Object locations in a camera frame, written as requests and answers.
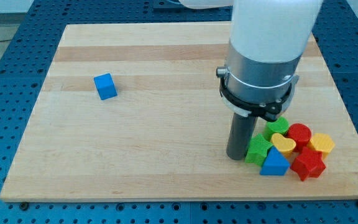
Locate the blue cube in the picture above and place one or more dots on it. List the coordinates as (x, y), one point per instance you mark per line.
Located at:
(105, 86)

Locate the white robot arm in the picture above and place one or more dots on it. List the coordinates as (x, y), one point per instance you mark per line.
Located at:
(266, 41)

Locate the wooden board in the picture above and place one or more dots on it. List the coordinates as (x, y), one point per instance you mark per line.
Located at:
(163, 137)

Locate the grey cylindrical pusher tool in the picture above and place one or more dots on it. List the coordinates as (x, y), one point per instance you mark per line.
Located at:
(241, 132)

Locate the green star block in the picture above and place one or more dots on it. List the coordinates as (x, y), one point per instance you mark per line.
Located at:
(258, 150)

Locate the green cylinder block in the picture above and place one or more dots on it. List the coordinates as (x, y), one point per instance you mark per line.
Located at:
(281, 126)

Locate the blue triangle block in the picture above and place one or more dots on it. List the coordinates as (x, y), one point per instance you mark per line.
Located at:
(275, 163)

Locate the yellow heart block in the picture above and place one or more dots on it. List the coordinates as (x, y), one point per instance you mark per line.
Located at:
(284, 145)

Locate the red cylinder block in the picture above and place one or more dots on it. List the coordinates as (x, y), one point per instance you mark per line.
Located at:
(301, 134)

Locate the red star block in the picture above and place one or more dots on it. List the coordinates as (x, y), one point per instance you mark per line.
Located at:
(308, 164)

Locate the yellow hexagon block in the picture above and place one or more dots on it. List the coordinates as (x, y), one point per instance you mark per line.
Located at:
(322, 143)

